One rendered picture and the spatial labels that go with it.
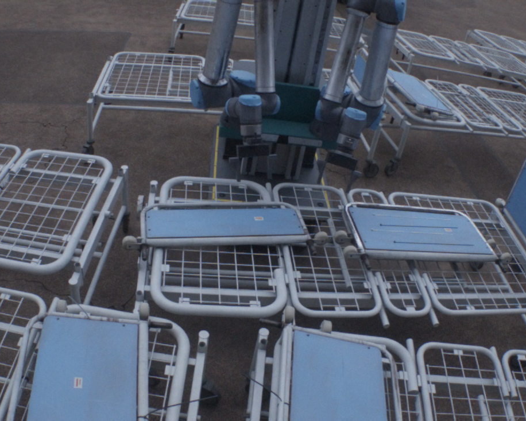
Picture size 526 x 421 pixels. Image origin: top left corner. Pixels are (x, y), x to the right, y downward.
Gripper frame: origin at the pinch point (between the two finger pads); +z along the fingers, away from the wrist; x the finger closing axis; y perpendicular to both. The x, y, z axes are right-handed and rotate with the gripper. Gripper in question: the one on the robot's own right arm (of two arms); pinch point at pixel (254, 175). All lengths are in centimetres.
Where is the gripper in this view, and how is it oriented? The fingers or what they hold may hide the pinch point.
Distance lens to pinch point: 215.8
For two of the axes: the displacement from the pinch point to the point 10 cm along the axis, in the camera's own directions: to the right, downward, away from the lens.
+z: 0.5, 9.6, 2.8
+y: -2.0, -2.6, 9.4
